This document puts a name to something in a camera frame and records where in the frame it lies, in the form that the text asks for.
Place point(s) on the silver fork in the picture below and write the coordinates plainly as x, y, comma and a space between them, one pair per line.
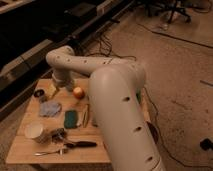
60, 152

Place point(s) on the wooden table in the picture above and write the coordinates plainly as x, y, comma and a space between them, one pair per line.
33, 145

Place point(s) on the light blue towel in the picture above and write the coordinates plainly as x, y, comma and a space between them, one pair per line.
49, 109

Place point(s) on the black power adapter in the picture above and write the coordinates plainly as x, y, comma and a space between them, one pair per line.
206, 144

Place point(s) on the black handled utensil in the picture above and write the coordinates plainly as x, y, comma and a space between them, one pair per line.
81, 144

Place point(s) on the crumpled metal clip pile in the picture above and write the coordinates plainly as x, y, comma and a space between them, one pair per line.
58, 135

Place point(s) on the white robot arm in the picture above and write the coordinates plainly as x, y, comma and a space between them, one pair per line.
113, 86

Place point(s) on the small metal tin can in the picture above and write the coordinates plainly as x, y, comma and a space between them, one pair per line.
40, 95

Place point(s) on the green plastic bin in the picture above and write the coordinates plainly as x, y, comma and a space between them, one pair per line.
138, 96

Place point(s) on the office chair base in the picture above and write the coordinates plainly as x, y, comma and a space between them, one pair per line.
175, 7

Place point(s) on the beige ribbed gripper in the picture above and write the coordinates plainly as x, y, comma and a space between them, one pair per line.
61, 78

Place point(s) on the orange apple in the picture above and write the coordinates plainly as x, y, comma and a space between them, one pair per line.
78, 92

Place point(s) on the green sponge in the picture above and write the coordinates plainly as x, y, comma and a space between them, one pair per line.
70, 119

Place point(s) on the black shelf rack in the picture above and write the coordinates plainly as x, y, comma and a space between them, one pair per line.
29, 32

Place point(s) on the wooden chopstick pair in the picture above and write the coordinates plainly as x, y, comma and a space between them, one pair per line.
85, 116

